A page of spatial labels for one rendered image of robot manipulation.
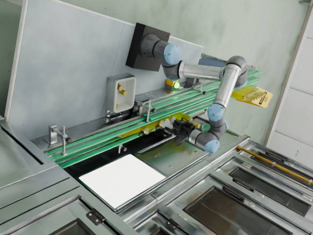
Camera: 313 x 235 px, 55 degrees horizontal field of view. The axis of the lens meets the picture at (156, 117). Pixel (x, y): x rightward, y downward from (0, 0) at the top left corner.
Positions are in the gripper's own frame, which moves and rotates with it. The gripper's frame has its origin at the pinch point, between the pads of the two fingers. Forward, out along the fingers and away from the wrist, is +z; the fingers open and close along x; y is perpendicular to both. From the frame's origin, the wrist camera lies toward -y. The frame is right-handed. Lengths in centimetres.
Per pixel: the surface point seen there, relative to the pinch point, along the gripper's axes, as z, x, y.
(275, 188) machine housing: -59, -50, -33
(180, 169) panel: -11.9, -9.8, -29.7
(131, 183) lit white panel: -3.0, 23.8, -31.1
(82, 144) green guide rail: 26.0, 37.8, -15.8
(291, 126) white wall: 76, -615, -208
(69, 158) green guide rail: 28, 45, -23
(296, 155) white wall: 40, -618, -274
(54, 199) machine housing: -22, 83, 2
